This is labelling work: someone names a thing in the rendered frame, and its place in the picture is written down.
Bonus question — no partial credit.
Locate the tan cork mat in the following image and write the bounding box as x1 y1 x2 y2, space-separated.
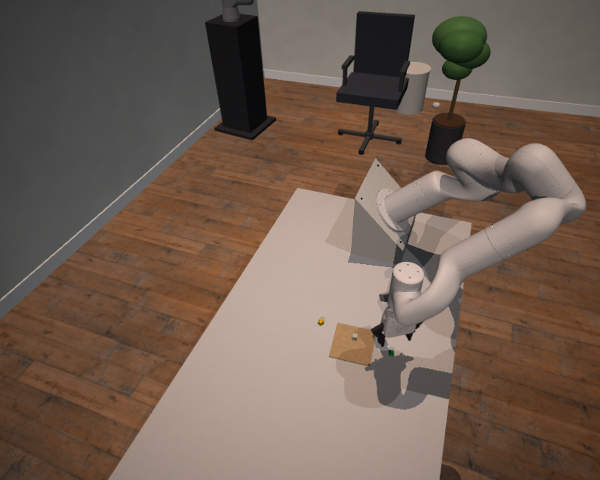
329 323 375 366

